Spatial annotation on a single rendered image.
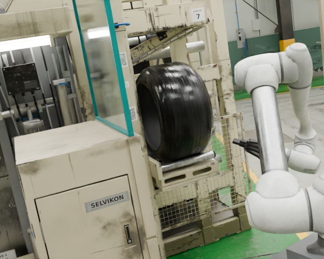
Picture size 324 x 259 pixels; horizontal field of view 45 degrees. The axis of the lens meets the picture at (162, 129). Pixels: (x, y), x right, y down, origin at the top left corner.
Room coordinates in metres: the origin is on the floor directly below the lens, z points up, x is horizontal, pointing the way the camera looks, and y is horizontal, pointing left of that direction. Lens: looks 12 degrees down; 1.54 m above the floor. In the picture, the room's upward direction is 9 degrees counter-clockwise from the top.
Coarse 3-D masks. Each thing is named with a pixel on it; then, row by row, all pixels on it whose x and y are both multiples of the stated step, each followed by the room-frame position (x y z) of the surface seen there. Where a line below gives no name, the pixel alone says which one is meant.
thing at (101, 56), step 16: (80, 0) 1.65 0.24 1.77; (96, 0) 1.39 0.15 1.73; (80, 16) 1.71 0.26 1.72; (96, 16) 1.44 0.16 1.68; (112, 16) 1.28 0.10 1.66; (80, 32) 1.78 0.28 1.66; (96, 32) 1.48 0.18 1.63; (112, 32) 1.28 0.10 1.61; (96, 48) 1.53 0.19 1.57; (112, 48) 1.28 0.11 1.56; (96, 64) 1.58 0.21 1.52; (112, 64) 1.34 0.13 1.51; (96, 80) 1.64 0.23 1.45; (112, 80) 1.38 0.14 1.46; (96, 96) 1.71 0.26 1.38; (112, 96) 1.42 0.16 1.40; (96, 112) 1.78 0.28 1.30; (112, 112) 1.47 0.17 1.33; (128, 112) 1.28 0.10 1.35; (128, 128) 1.28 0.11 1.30
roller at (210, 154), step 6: (192, 156) 2.13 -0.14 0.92; (198, 156) 2.13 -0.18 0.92; (204, 156) 2.13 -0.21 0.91; (210, 156) 2.15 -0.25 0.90; (168, 162) 2.08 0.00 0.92; (174, 162) 2.08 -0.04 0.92; (180, 162) 2.09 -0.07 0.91; (186, 162) 2.10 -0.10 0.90; (192, 162) 2.11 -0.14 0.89; (162, 168) 2.05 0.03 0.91; (168, 168) 2.06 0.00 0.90; (174, 168) 2.08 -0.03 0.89
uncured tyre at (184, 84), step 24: (144, 72) 2.20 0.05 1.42; (168, 72) 2.10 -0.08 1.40; (192, 72) 2.12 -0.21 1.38; (144, 96) 2.46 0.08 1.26; (168, 96) 1.99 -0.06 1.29; (192, 96) 2.02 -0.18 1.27; (144, 120) 2.45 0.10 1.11; (168, 120) 1.97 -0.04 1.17; (192, 120) 1.99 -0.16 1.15; (168, 144) 2.01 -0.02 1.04; (192, 144) 2.04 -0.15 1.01
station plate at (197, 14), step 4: (196, 8) 2.53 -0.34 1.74; (200, 8) 2.54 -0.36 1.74; (192, 12) 2.52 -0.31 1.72; (196, 12) 2.53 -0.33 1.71; (200, 12) 2.54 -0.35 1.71; (192, 16) 2.52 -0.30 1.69; (196, 16) 2.53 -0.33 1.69; (200, 16) 2.54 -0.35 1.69; (204, 16) 2.55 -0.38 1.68; (192, 20) 2.52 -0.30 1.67; (196, 20) 2.53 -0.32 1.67; (200, 20) 2.54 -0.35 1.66; (204, 20) 2.55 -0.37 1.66
